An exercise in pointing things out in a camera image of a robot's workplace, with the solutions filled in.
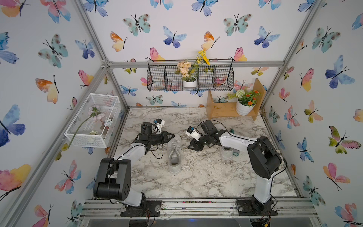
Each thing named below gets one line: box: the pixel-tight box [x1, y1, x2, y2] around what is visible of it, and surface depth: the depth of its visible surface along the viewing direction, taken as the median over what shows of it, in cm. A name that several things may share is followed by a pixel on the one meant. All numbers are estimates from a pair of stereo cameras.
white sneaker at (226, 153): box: [220, 146, 234, 161], surface depth 89 cm
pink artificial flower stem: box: [55, 104, 106, 161], surface depth 74 cm
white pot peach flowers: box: [174, 50, 211, 88], surface depth 87 cm
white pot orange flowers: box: [226, 89, 261, 116], surface depth 100 cm
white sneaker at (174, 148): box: [167, 134, 183, 175], surface depth 86 cm
